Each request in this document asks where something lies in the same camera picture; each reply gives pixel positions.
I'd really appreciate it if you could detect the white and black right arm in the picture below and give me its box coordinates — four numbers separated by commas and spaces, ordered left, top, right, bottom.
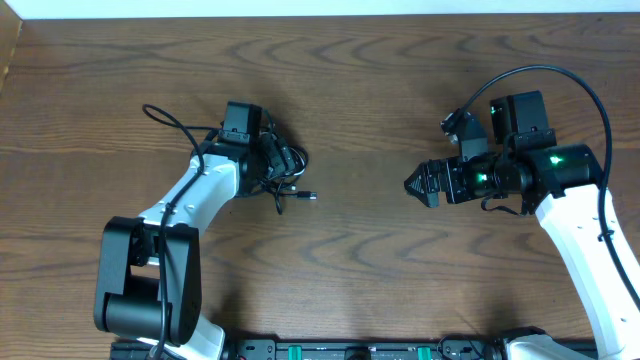
404, 144, 639, 359

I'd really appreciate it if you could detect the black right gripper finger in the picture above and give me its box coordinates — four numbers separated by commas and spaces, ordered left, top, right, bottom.
405, 185, 440, 208
404, 162, 428, 188

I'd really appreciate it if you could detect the black USB cable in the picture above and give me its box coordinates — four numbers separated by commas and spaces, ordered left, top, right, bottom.
249, 109, 319, 216

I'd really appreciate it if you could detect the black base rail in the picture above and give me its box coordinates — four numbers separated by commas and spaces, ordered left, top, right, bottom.
109, 327, 599, 360

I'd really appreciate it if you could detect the black right camera cable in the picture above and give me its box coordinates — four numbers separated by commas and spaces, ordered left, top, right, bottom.
457, 64, 640, 311

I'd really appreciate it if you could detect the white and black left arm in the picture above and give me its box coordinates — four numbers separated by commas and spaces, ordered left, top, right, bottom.
94, 132, 308, 359

